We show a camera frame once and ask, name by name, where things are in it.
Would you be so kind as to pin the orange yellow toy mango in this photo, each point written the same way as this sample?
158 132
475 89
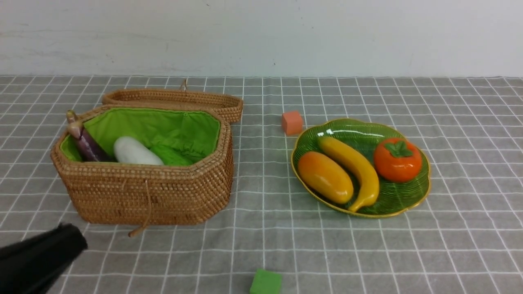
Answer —
326 177

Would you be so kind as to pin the yellow toy banana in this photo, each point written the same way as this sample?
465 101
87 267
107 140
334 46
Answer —
358 165

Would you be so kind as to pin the white toy radish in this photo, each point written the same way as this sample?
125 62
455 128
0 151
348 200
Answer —
128 150

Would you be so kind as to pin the orange toy persimmon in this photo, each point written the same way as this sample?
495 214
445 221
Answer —
397 160

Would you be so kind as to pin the purple toy eggplant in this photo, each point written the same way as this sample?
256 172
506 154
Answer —
89 149

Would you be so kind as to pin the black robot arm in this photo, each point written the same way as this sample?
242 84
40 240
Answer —
33 265

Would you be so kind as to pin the orange foam cube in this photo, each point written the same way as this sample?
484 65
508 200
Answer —
292 123

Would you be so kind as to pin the woven wicker basket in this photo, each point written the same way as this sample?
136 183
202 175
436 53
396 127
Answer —
113 193

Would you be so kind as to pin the green foam cube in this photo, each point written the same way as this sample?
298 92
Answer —
266 282

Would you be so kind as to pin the green glass leaf plate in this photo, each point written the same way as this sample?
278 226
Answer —
394 198

